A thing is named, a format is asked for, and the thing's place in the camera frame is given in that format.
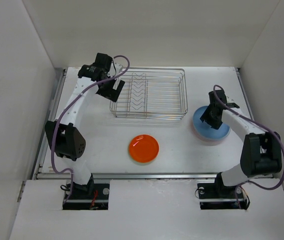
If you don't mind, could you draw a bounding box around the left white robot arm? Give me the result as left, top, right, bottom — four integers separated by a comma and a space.
44, 53, 128, 199

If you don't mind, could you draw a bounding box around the wire dish rack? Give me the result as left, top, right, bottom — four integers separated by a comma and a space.
110, 67, 188, 121

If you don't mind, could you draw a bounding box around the blue plate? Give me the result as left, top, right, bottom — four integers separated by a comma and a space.
192, 105, 231, 142

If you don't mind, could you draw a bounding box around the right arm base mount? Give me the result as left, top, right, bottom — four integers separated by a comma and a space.
195, 182, 251, 210

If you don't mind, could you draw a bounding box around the small orange plate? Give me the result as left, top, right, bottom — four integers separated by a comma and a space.
128, 134, 160, 162

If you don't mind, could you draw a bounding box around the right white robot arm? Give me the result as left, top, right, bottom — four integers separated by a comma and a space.
200, 89, 283, 197

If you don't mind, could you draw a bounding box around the pink plate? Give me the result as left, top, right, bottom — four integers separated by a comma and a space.
192, 126, 226, 146

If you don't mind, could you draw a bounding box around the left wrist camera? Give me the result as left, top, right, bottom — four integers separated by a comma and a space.
113, 63, 123, 76

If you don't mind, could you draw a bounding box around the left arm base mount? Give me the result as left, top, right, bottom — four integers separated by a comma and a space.
60, 180, 110, 211

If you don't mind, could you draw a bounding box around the metal rail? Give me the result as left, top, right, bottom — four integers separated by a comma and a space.
34, 173, 216, 180

